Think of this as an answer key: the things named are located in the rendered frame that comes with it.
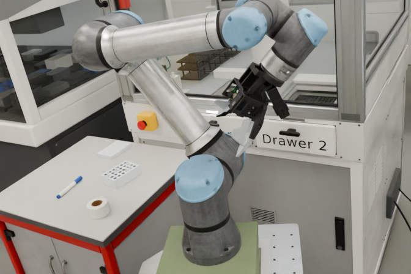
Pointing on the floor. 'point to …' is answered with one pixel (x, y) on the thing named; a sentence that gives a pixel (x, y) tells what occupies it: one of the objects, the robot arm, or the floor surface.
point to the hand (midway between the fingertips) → (227, 136)
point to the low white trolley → (68, 167)
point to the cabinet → (323, 196)
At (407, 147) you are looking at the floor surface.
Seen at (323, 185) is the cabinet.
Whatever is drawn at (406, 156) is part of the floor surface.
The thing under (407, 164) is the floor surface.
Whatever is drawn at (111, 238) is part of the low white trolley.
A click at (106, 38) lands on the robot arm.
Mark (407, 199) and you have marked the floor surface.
